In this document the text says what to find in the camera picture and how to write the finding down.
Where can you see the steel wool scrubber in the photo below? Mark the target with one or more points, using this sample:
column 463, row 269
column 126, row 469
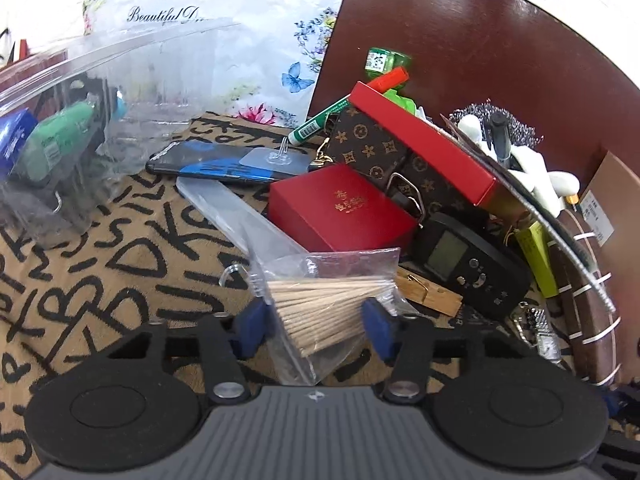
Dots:
column 525, row 127

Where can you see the clear plastic bag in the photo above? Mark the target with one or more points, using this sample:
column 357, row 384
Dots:
column 235, row 215

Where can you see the reddish brown box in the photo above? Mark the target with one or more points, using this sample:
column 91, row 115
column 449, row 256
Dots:
column 35, row 67

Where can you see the olive green box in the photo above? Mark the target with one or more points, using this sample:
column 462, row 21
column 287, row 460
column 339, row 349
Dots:
column 537, row 260

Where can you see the black and blue smartphone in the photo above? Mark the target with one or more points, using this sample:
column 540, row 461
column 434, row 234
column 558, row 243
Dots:
column 200, row 160

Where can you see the clear plastic bin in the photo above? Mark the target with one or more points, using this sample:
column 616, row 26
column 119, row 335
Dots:
column 100, row 125

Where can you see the square red gift box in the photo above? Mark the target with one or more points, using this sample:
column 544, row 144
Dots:
column 340, row 210

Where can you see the brown checked glasses case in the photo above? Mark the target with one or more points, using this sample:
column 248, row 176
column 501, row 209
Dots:
column 590, row 310

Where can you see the blue packet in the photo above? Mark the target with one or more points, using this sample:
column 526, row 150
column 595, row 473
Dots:
column 15, row 142

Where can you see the brown monogram wallet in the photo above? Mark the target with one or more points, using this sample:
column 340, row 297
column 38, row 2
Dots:
column 365, row 147

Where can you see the long red box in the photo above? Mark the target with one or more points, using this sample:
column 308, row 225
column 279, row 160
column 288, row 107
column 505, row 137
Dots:
column 430, row 145

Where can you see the black digital device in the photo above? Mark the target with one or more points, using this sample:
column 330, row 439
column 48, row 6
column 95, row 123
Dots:
column 465, row 265

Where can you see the green marker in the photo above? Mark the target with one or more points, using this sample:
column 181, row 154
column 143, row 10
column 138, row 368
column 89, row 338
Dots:
column 317, row 122

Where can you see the bag of toothpicks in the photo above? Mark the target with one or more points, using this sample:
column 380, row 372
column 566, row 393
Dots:
column 320, row 310

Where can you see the floral plastic bag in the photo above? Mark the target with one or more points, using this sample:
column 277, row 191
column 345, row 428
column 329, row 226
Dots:
column 215, row 35

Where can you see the wooden clip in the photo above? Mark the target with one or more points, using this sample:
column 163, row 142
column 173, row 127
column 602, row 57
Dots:
column 430, row 292

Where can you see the white glove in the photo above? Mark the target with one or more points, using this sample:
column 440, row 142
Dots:
column 535, row 170

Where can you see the small green bottle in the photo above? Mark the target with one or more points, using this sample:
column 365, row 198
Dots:
column 387, row 62

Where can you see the beige cardboard box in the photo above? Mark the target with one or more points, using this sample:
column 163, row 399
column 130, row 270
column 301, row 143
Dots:
column 615, row 200

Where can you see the black pen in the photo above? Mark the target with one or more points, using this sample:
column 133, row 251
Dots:
column 500, row 140

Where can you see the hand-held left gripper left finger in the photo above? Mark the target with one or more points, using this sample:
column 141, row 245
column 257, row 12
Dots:
column 254, row 329

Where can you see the letter-print desktop cloth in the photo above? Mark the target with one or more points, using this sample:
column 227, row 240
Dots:
column 125, row 270

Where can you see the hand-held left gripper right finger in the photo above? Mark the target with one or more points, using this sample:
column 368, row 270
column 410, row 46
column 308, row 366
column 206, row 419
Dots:
column 379, row 330

